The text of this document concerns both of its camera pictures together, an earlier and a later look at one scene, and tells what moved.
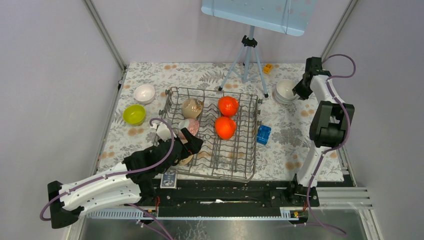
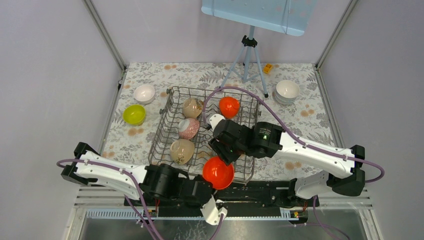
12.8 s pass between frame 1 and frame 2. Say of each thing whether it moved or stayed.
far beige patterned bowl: stayed
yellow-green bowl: stayed
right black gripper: moved
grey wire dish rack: stayed
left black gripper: moved
